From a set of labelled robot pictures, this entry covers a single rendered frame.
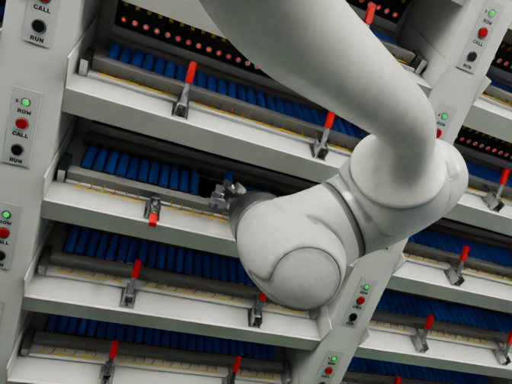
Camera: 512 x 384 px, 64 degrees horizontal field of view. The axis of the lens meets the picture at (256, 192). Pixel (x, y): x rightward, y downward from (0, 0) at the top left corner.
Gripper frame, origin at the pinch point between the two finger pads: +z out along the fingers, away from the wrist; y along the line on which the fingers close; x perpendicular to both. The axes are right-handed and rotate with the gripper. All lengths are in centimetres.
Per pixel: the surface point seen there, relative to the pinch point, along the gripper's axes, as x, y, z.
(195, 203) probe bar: -4.0, -6.4, 0.1
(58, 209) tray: -9.9, -29.2, -3.0
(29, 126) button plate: 2.9, -35.5, -5.5
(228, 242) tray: -9.3, 1.3, -3.3
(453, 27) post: 41, 29, -8
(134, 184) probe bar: -3.4, -18.1, 0.5
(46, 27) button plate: 17.9, -35.6, -7.5
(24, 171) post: -4.6, -35.2, -4.3
